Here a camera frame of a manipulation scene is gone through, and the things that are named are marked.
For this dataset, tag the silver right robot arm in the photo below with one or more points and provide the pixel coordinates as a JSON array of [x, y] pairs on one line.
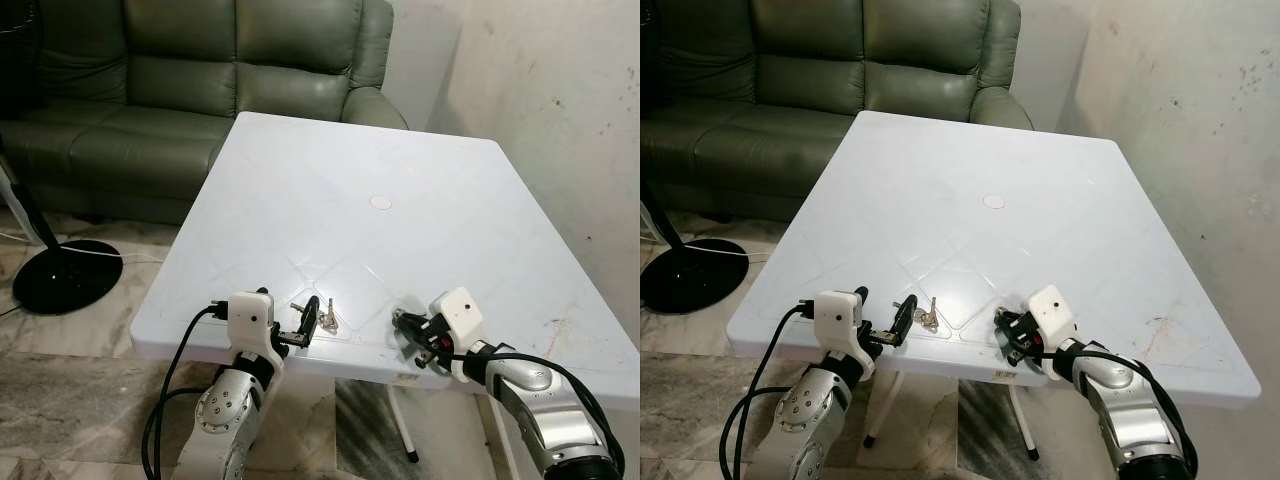
[[1125, 410], [545, 410]]

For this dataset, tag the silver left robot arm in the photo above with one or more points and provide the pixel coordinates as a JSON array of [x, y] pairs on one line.
[[225, 420], [805, 420]]

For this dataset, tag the white table leg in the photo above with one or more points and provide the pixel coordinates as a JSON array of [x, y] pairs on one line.
[[500, 440], [885, 410], [1022, 420], [402, 425]]

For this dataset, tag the pink round table cap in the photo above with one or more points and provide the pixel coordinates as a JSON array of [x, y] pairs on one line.
[[381, 201], [994, 201]]

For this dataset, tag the black round fan base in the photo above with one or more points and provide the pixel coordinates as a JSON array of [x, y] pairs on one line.
[[66, 280], [690, 280]]

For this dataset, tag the green leather sofa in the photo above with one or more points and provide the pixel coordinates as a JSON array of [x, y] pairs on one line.
[[820, 80], [200, 80]]

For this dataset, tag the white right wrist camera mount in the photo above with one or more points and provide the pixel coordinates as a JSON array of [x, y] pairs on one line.
[[460, 318], [1055, 315]]

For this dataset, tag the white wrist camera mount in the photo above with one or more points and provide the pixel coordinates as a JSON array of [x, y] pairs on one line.
[[1055, 315], [250, 318], [460, 318], [840, 315]]

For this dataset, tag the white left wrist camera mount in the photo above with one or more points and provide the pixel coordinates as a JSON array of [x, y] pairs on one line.
[[840, 315], [250, 318]]

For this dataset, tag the white plastic frame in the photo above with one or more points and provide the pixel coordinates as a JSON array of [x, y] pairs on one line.
[[14, 215]]

